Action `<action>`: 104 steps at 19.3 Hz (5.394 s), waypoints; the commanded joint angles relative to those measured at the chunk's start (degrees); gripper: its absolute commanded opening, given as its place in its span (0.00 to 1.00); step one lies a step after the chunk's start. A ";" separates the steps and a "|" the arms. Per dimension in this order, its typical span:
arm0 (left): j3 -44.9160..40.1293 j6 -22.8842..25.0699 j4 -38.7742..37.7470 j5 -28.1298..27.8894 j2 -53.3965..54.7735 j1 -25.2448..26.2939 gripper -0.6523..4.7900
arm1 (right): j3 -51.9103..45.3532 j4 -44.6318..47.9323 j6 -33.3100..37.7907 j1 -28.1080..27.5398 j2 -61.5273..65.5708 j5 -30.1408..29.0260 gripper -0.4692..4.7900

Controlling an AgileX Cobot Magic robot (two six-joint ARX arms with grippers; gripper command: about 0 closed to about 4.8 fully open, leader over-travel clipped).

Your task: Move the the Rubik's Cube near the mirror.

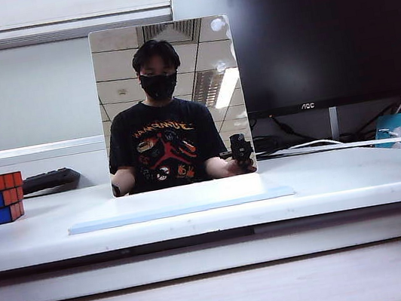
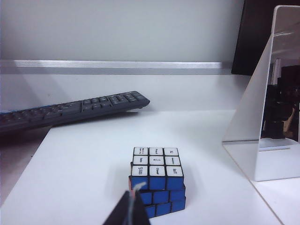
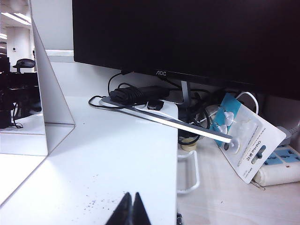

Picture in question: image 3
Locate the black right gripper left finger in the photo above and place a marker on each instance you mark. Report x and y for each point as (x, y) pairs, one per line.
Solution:
(122, 214)

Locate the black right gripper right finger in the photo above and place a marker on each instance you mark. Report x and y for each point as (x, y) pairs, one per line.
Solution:
(140, 214)

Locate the frameless mirror with white stand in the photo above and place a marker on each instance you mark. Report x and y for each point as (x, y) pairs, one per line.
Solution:
(50, 93)

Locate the white desk riser shelf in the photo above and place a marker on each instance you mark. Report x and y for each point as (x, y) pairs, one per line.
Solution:
(105, 159)

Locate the beige tape roll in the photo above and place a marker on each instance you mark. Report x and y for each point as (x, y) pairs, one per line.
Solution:
(188, 144)

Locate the thin silver flat slab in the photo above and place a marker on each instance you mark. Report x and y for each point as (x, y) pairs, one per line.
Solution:
(178, 125)

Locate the blue white hook blister pack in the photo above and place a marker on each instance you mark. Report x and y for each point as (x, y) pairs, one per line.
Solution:
(255, 140)

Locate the white power strip blue sockets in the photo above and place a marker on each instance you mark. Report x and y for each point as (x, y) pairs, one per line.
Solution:
(281, 166)

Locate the black AOC computer monitor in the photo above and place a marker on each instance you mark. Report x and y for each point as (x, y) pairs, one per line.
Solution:
(187, 32)

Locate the silver monitor stand post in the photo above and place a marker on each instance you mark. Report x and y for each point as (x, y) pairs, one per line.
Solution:
(185, 92)

